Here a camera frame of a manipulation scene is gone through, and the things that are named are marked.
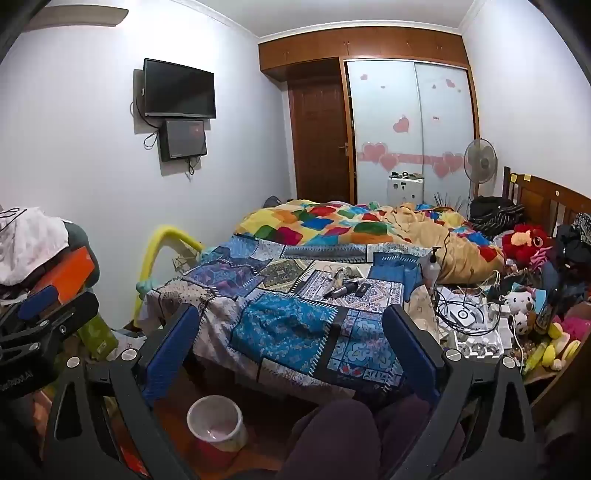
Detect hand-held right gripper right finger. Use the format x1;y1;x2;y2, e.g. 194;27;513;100
382;302;550;480

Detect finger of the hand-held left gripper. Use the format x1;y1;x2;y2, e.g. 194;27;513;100
16;282;63;320
0;292;100;356

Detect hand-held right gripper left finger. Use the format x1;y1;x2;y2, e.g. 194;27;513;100
41;302;201;480

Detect white bin with red base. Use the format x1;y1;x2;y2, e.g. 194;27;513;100
187;395;250;456

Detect black and silver pen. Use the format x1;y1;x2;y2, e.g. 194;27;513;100
322;282;357;299

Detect orange box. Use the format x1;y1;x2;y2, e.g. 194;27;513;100
28;246;96;297

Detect white cloth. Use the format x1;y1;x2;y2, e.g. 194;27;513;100
0;208;70;287

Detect white tray box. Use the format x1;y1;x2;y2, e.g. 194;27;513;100
436;286;511;360

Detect dark green cushion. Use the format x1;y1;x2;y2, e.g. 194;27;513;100
64;220;96;278

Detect clear pump bottle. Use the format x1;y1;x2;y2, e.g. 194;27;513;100
422;247;443;289

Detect person's leg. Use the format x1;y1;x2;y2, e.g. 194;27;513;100
374;396;468;480
252;398;385;480

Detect tan blanket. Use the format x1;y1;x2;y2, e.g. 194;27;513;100
383;203;505;284

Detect blue patchwork blanket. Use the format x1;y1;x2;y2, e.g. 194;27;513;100
152;233;444;402

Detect panda plush toy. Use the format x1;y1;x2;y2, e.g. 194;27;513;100
503;286;537;335

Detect yellow plush toy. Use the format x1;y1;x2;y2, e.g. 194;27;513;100
531;323;583;370

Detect dried grass decoration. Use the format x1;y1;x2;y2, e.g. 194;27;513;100
433;191;465;214

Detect multicoloured patch quilt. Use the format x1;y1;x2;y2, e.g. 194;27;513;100
233;199;504;273

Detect red plush toy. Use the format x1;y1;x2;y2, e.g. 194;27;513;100
501;224;553;265

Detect black striped clothes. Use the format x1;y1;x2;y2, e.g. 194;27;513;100
468;196;527;236

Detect pink plush toy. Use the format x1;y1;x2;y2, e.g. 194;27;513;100
558;302;591;342

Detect dark clothes on headboard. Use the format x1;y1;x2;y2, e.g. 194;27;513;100
554;215;591;278

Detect white standing fan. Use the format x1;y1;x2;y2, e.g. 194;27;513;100
464;138;498;217

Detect wooden headboard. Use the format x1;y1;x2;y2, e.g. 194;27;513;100
502;166;591;232

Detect pink heart stickers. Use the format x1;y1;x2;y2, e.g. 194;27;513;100
358;71;465;181

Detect brown wooden door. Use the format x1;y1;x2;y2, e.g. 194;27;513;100
288;78;355;204

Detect frosted sliding wardrobe door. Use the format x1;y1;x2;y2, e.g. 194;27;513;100
413;62;476;204
346;60;423;204

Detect ceiling fan blade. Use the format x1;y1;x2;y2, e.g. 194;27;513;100
23;7;130;33

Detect wooden overhead cabinet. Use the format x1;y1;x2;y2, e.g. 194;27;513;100
259;27;472;85

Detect yellow foam bed rail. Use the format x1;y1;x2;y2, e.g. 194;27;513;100
131;224;206;328

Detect black television cable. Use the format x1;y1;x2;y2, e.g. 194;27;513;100
130;98;160;151

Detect small dark wall screen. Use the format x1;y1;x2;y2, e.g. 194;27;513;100
160;119;208;162

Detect black wall television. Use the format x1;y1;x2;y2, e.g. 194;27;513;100
143;58;217;120

